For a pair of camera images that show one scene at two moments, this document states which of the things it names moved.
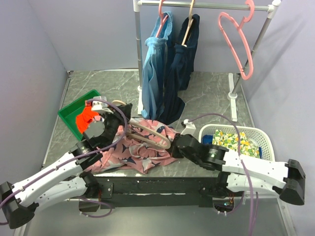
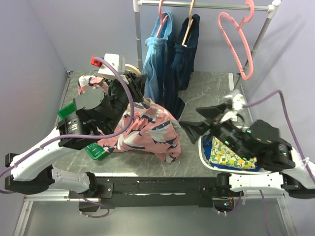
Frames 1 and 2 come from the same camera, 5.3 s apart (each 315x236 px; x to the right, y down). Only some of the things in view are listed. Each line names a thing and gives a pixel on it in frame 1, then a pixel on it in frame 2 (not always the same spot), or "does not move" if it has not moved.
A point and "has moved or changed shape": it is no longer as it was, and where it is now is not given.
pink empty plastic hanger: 250,5 does not move
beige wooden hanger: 141,138 -> 129,67
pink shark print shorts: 143,145 has moved or changed shape
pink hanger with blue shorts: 163,17 does not move
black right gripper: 174,151 -> 192,128
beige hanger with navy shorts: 190,23 does not move
